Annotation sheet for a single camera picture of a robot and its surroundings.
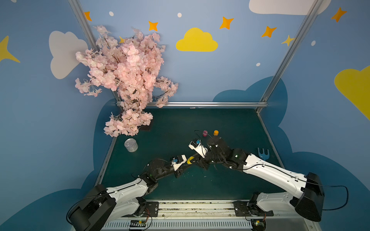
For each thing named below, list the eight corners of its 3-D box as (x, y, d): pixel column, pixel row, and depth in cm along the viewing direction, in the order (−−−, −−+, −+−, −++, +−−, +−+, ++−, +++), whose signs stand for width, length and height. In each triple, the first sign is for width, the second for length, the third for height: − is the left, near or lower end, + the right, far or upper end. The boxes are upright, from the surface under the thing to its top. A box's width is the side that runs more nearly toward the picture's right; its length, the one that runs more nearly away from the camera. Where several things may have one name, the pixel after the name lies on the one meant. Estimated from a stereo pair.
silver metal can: (125, 152, 97) (122, 148, 92) (128, 142, 101) (125, 138, 97) (136, 152, 97) (134, 148, 92) (139, 142, 102) (137, 138, 97)
